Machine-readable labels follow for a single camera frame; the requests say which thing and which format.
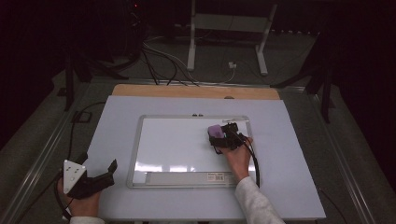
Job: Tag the white metal stand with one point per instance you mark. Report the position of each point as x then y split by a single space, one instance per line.
230 23

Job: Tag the silver framed whiteboard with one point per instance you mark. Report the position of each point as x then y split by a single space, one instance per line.
174 140

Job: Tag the black tripod stand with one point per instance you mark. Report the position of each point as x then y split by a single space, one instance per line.
325 93
69 84

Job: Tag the white plug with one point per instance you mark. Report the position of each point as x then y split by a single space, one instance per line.
232 65

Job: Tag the person's left hand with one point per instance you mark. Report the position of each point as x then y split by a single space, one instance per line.
82 205

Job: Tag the white table mat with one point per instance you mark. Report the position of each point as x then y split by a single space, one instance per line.
118 124

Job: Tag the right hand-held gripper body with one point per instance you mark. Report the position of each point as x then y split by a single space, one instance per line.
232 140

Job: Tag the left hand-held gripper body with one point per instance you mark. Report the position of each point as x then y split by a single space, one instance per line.
88 185

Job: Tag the purple and black whiteboard eraser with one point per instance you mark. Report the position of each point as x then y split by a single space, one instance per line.
215 131

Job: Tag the wooden table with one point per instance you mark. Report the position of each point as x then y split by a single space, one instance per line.
193 91

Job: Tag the person's right hand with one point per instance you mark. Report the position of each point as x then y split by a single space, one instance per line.
238 161

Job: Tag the black square floor plate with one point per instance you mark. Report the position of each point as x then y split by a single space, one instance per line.
82 117

